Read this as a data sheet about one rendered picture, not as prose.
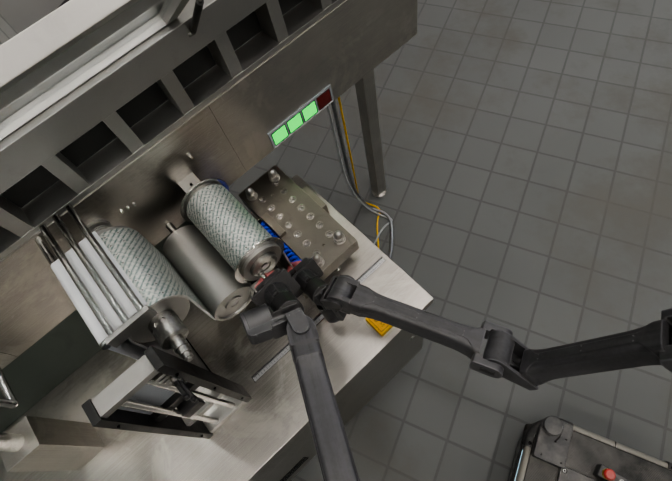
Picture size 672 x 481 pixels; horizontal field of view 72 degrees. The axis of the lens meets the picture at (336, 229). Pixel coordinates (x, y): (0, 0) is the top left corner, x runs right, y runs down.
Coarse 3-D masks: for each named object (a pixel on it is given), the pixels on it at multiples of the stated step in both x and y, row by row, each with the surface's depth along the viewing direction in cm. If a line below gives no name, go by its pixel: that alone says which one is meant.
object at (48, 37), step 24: (72, 0) 47; (96, 0) 48; (120, 0) 49; (48, 24) 47; (72, 24) 48; (96, 24) 49; (192, 24) 94; (0, 48) 46; (24, 48) 46; (48, 48) 47; (0, 72) 46; (24, 72) 47; (96, 72) 94; (24, 120) 90
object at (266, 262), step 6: (270, 252) 114; (258, 258) 112; (264, 258) 112; (270, 258) 114; (276, 258) 116; (252, 264) 112; (258, 264) 112; (264, 264) 114; (270, 264) 116; (252, 270) 112; (258, 270) 113; (264, 270) 116; (270, 270) 118; (258, 276) 115
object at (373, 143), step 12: (372, 72) 181; (360, 84) 184; (372, 84) 186; (360, 96) 192; (372, 96) 192; (360, 108) 200; (372, 108) 198; (372, 120) 204; (372, 132) 210; (372, 144) 217; (372, 156) 226; (372, 168) 237; (372, 180) 250; (384, 180) 251; (372, 192) 262; (384, 192) 261
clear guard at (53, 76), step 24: (144, 0) 63; (168, 0) 78; (120, 24) 68; (144, 24) 85; (72, 48) 60; (96, 48) 74; (120, 48) 94; (48, 72) 65; (72, 72) 80; (0, 96) 58; (24, 96) 70; (48, 96) 88; (0, 120) 76
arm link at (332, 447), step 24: (288, 336) 91; (312, 336) 91; (312, 360) 88; (312, 384) 85; (312, 408) 82; (336, 408) 82; (312, 432) 80; (336, 432) 79; (336, 456) 76; (336, 480) 74
